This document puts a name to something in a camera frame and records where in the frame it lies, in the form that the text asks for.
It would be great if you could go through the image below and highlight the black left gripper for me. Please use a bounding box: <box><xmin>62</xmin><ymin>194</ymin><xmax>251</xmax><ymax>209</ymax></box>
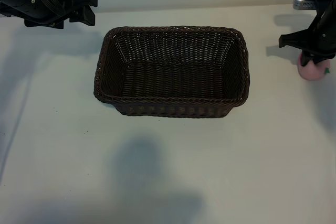
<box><xmin>0</xmin><ymin>0</ymin><xmax>99</xmax><ymax>29</ymax></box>

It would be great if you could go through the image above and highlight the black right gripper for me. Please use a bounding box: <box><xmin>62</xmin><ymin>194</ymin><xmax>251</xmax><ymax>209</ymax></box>
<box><xmin>278</xmin><ymin>0</ymin><xmax>336</xmax><ymax>68</ymax></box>

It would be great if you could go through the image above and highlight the pink peach with green leaf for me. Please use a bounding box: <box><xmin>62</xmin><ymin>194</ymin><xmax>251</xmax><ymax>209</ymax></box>
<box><xmin>297</xmin><ymin>52</ymin><xmax>331</xmax><ymax>81</ymax></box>

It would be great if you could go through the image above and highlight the dark brown wicker basket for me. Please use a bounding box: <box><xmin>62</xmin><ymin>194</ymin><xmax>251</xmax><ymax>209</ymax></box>
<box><xmin>93</xmin><ymin>26</ymin><xmax>250</xmax><ymax>119</ymax></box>

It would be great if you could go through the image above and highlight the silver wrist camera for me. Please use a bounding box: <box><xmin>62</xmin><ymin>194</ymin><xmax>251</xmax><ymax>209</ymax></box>
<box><xmin>292</xmin><ymin>0</ymin><xmax>320</xmax><ymax>10</ymax></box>

